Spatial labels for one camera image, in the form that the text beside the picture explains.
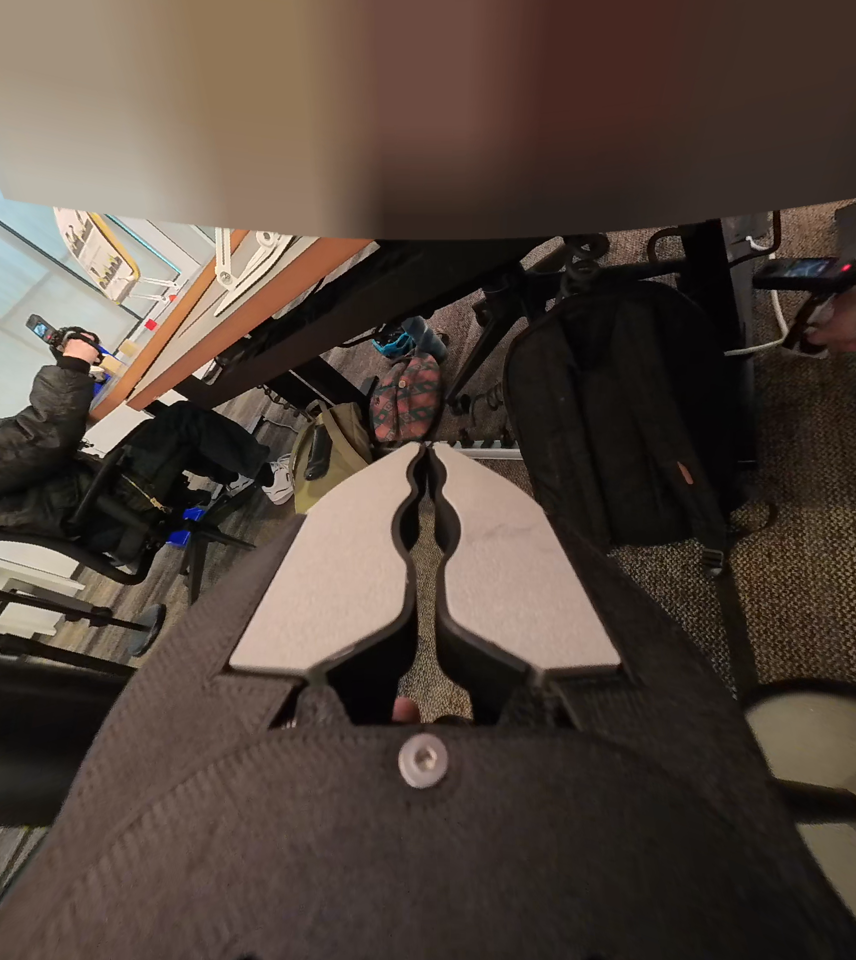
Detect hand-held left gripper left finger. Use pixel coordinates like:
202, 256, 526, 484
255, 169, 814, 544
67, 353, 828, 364
227, 441, 432, 687

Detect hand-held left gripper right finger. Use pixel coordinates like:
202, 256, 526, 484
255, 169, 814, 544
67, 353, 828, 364
426, 442, 624, 687

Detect person's right hand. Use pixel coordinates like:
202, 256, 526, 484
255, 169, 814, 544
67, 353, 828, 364
816, 285, 856, 355

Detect black desk leg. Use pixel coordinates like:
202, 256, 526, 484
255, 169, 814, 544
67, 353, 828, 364
679, 221, 760, 470

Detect olive green bag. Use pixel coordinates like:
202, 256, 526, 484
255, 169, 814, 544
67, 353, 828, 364
289, 401, 376, 515

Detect white power strip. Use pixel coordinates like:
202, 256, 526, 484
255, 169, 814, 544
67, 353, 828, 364
443, 438, 523, 460

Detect patterned pink bag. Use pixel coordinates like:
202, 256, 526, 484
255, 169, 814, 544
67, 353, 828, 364
368, 352, 444, 447

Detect black backpack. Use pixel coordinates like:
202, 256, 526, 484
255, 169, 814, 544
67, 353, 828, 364
503, 279, 774, 579

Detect black office chair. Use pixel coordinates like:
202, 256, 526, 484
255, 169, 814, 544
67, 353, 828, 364
0, 442, 256, 605

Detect teal blue bag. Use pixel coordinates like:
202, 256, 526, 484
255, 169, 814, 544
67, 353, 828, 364
371, 315, 450, 358

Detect wood-edged grey desk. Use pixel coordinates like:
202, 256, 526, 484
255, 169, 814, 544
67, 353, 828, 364
90, 232, 378, 421

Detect white desk stand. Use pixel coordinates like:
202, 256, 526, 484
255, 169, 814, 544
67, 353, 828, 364
212, 228, 299, 318

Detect pale round base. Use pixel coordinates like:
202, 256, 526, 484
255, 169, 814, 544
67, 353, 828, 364
741, 678, 856, 960

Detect person's black trousers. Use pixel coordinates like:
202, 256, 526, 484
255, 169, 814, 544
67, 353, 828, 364
0, 652, 136, 830

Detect white yellow-edged sign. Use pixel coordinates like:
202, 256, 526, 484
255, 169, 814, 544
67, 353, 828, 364
53, 208, 138, 303

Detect white cable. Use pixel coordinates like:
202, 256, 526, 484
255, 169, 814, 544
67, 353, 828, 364
724, 232, 798, 358

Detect black metal frame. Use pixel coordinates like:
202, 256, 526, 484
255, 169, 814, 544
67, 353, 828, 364
0, 577, 168, 676

